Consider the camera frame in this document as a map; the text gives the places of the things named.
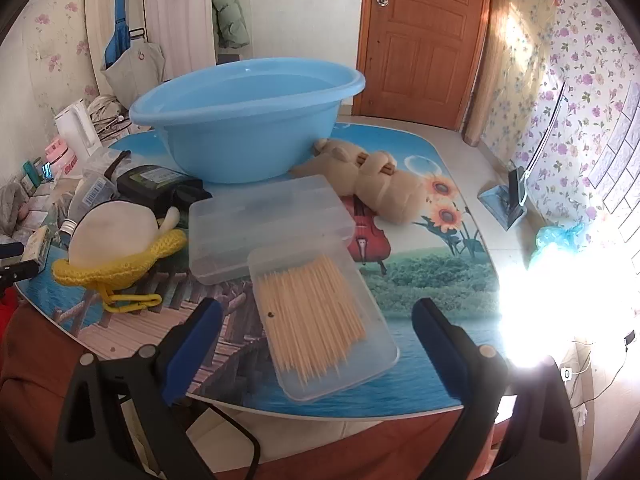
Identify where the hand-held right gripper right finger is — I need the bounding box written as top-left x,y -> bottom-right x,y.
411,297 -> 583,480

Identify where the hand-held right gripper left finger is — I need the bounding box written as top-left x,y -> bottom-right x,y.
52,297 -> 223,480

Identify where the clear labelled plastic bottle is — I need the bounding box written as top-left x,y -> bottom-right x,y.
59,172 -> 117,238

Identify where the clear toothpick box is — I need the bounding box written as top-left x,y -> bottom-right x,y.
247,246 -> 401,405

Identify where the clear floss pick box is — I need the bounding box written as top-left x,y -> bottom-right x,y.
82,147 -> 126,178

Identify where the brown hair band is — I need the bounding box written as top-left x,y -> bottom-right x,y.
104,150 -> 132,181

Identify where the dark green bottle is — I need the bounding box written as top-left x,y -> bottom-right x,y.
116,164 -> 213,211

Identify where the beige plush toy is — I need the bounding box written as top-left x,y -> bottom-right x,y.
290,137 -> 432,225

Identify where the blue plastic basin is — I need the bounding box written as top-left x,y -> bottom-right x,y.
129,57 -> 367,184

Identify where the grey cloth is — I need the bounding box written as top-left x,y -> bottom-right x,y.
0,182 -> 28,238

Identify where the pink bottle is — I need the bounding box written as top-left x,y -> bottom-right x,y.
44,141 -> 81,178

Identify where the white electric kettle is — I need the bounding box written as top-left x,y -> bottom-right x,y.
54,100 -> 101,161

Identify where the blue plastic bag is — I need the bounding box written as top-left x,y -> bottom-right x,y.
529,220 -> 586,271

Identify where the beige canvas bag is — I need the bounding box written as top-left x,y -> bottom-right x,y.
100,37 -> 166,106

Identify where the white wardrobe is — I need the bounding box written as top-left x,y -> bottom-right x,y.
84,0 -> 217,86

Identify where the wooden door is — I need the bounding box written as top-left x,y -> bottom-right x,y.
351,0 -> 495,131

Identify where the green puffer jacket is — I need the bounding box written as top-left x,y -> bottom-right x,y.
211,0 -> 250,51

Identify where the blue long-handled dustpan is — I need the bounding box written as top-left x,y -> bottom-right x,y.
477,80 -> 570,232

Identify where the white cable bundle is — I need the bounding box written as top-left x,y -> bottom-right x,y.
87,94 -> 132,136

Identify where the blue strap bag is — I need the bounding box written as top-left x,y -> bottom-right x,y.
103,0 -> 132,68

